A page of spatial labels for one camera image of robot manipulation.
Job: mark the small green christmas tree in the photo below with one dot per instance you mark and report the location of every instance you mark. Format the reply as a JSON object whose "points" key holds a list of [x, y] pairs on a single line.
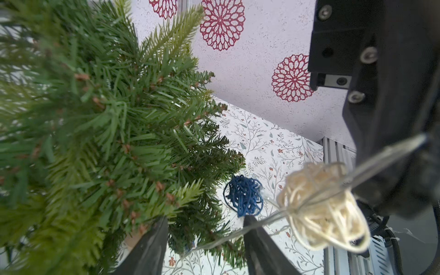
{"points": [[102, 134]]}

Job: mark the blue ball ornament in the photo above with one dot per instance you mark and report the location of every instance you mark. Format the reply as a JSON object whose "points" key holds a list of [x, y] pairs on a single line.
{"points": [[243, 195]]}

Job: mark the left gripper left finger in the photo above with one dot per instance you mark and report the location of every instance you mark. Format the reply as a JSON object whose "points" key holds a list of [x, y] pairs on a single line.
{"points": [[146, 258]]}

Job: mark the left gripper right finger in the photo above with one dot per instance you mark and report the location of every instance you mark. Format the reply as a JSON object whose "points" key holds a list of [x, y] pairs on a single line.
{"points": [[264, 257]]}

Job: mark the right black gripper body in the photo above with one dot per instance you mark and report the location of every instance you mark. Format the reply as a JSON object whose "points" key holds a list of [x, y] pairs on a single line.
{"points": [[386, 55]]}

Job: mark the white ball string lights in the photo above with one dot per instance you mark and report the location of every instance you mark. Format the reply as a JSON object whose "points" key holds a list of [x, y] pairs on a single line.
{"points": [[320, 207]]}

